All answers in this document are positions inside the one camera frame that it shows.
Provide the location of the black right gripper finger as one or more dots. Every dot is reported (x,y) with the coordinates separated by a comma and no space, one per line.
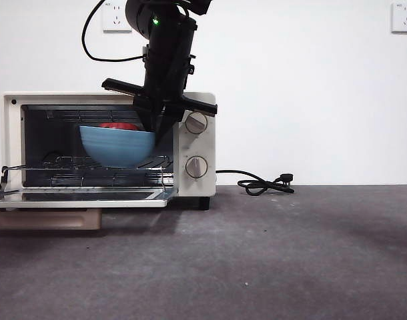
(148,113)
(168,120)

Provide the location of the red apple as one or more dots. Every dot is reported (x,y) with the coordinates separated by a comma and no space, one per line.
(118,126)

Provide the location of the blue ribbed bowl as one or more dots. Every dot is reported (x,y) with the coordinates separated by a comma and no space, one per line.
(116,146)

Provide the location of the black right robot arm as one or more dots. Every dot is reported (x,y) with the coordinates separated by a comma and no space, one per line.
(170,40)

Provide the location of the oven temperature knob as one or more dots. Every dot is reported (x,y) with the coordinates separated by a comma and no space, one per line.
(197,125)

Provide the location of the cream Toshiba toaster oven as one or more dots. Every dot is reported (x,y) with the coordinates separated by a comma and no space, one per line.
(197,146)

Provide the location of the oven timer knob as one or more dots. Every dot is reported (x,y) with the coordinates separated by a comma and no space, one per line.
(196,167)

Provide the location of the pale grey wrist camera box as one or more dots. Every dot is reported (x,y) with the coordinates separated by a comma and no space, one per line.
(145,50)

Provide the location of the white wall socket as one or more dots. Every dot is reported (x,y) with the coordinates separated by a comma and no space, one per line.
(113,20)
(404,18)

